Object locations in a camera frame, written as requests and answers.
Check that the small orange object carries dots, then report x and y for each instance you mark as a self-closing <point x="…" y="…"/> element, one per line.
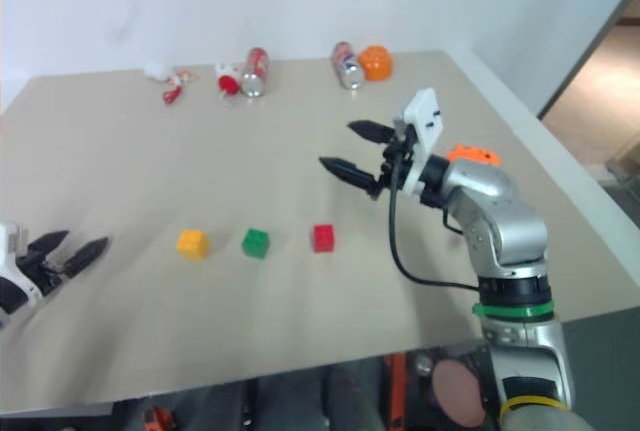
<point x="159" y="418"/>

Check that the yellow toy building block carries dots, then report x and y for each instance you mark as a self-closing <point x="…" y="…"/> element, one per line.
<point x="192" y="243"/>

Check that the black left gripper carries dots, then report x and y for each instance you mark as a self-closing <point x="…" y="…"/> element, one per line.
<point x="42" y="273"/>

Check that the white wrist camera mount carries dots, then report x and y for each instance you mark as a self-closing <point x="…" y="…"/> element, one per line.
<point x="10" y="238"/>
<point x="425" y="118"/>

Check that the green toy building block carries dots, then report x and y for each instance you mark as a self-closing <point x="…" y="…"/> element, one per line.
<point x="256" y="242"/>

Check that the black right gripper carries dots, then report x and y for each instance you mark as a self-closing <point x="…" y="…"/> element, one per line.
<point x="403" y="148"/>

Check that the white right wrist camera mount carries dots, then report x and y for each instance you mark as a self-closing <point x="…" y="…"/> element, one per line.
<point x="425" y="118"/>

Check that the pink round disc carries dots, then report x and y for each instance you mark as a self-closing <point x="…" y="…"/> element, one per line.
<point x="457" y="393"/>

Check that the orange round plastic toy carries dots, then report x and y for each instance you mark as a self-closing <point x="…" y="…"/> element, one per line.
<point x="376" y="63"/>

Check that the orange plush smiley toy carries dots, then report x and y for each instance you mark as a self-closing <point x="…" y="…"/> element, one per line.
<point x="472" y="153"/>

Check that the white and red soda can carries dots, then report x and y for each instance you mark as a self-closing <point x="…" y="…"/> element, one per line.
<point x="346" y="66"/>

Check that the red and white small toy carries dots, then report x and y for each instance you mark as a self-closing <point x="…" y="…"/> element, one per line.
<point x="228" y="80"/>

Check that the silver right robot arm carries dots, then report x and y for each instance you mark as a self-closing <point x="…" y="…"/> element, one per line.
<point x="510" y="231"/>

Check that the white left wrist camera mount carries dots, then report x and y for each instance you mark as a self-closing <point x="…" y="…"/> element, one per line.
<point x="10" y="238"/>

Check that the red toy building block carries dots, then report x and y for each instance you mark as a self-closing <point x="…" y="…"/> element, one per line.
<point x="323" y="237"/>

